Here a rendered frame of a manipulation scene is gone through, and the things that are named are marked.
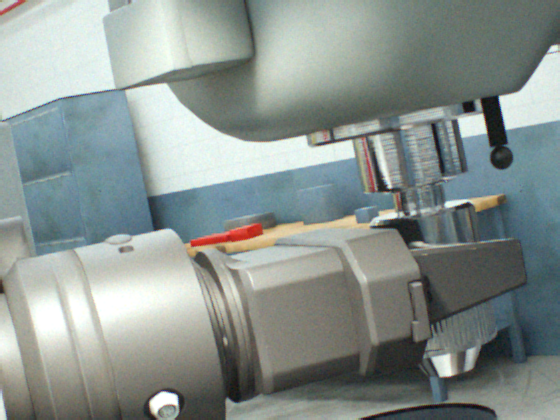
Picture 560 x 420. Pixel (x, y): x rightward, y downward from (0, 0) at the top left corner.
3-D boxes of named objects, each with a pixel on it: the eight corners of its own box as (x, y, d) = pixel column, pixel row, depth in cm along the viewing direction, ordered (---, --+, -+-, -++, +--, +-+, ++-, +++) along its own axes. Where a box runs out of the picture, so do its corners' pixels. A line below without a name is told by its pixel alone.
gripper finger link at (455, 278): (522, 296, 48) (394, 332, 46) (510, 224, 47) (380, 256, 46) (540, 298, 46) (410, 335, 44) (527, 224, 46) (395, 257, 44)
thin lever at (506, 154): (506, 170, 44) (477, 36, 44) (487, 173, 45) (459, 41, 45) (520, 166, 45) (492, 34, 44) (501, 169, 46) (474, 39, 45)
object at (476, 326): (373, 361, 49) (351, 247, 49) (433, 333, 52) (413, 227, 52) (460, 357, 46) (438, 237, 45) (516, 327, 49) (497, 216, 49)
